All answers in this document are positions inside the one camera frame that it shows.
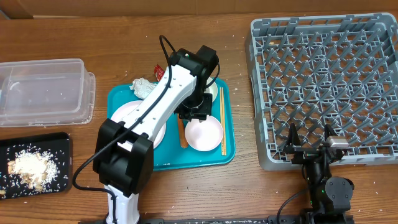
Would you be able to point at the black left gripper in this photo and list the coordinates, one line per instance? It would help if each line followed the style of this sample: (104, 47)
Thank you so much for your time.
(205, 110)

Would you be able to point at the large white plate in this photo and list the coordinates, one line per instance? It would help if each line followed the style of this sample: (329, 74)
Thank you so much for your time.
(128, 107)

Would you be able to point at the grey dish rack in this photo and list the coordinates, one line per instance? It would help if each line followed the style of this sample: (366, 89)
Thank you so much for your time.
(314, 71)

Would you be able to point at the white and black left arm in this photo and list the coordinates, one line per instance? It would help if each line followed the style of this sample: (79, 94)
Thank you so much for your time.
(124, 156)

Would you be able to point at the cardboard backdrop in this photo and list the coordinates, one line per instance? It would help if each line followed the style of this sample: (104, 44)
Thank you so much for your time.
(29, 9)

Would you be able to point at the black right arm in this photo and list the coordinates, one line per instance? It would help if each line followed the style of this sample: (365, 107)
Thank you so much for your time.
(329, 196)

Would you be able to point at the white tissue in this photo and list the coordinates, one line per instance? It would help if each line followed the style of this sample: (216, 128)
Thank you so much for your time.
(142, 87)

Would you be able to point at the wooden chopstick right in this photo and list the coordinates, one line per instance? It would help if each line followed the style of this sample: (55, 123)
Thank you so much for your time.
(222, 108)

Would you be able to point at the wooden chopstick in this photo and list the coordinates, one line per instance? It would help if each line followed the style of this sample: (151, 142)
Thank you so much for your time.
(222, 130)
(222, 108)

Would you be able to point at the wooden chopstick left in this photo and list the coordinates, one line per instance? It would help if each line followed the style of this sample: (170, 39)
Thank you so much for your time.
(222, 130)

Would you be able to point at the rice and food scraps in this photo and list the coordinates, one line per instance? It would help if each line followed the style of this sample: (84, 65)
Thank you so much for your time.
(29, 173)

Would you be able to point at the white upturned bowl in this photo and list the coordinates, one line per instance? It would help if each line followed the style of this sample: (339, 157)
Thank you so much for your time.
(213, 90)

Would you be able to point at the small white plate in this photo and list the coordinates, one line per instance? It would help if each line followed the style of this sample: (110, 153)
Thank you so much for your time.
(204, 135)

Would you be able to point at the black waste tray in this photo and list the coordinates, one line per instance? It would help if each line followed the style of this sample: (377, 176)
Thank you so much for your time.
(59, 144)

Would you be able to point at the clear plastic bin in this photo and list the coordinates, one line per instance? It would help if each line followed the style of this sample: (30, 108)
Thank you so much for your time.
(46, 93)

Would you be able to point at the red snack wrapper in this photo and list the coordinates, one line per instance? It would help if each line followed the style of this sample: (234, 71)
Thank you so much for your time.
(158, 72)

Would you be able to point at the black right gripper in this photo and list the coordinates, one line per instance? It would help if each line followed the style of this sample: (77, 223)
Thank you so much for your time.
(303, 155)

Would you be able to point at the teal plastic tray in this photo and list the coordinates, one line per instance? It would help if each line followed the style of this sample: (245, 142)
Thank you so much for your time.
(169, 154)

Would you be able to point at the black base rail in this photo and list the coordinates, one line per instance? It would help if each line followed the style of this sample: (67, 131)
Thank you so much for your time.
(217, 221)

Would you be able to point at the orange carrot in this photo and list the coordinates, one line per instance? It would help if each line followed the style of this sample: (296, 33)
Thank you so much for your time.
(181, 132)

